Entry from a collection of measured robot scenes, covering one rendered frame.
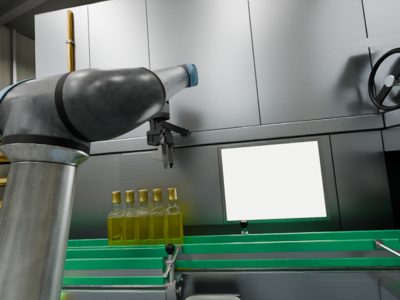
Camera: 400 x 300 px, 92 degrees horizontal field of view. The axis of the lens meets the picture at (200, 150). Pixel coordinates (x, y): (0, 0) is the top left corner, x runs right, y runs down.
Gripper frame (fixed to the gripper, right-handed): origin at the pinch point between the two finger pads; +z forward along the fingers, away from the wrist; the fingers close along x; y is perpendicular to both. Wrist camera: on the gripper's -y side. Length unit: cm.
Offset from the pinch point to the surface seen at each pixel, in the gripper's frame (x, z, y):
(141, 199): 3.0, 11.9, 11.6
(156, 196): 2.6, 11.2, 5.3
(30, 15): -369, -505, 555
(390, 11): -10, -48, -87
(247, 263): 2.0, 36.0, -25.5
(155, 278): 14.0, 34.6, 2.5
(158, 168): -11.0, 0.9, 9.9
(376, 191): -22, 19, -80
